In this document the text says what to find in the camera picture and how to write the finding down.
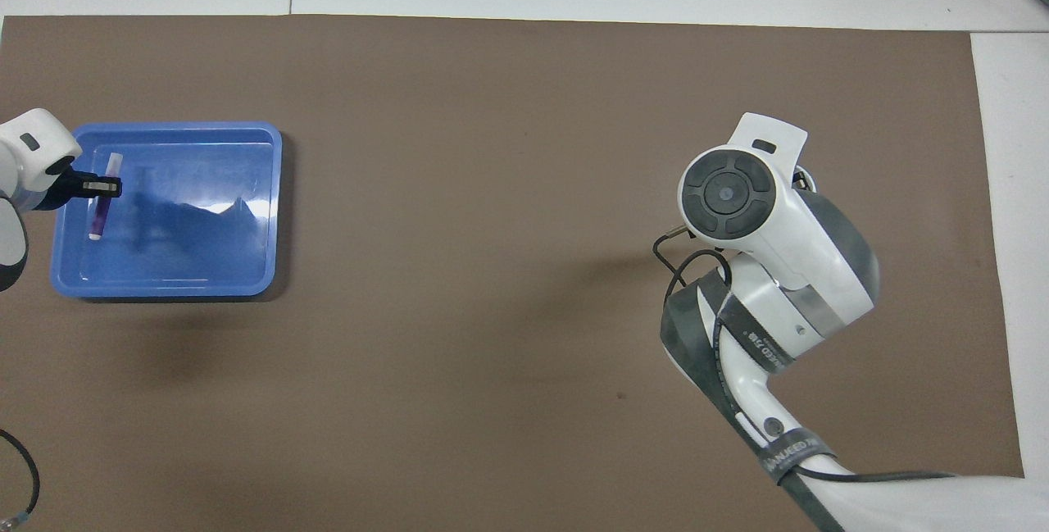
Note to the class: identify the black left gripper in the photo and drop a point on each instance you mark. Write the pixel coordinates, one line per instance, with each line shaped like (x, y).
(61, 188)

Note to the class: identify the purple marker pen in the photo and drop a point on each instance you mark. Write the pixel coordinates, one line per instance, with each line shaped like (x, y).
(100, 216)

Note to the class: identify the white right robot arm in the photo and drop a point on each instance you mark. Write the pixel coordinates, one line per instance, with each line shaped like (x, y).
(787, 212)

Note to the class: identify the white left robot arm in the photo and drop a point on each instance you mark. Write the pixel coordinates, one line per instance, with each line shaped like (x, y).
(24, 147)

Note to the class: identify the blue plastic tray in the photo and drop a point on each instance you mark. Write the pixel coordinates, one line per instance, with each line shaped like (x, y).
(205, 253)

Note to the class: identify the brown paper table mat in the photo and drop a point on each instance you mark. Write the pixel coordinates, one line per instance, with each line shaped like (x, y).
(492, 188)

